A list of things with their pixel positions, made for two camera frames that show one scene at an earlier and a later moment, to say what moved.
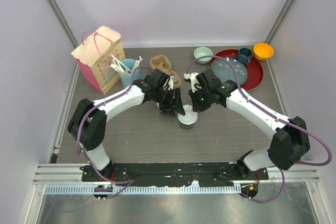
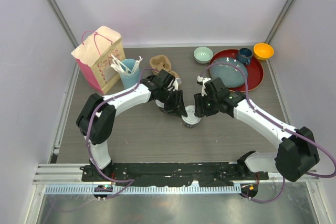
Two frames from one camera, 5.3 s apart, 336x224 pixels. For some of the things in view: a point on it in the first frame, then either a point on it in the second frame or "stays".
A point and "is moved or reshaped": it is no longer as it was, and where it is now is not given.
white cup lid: [190, 117] is moved or reshaped
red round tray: [255, 72] stays
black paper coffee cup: [187, 126] is moved or reshaped
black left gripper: [174, 104] stays
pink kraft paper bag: [94, 57] stays
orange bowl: [263, 51] stays
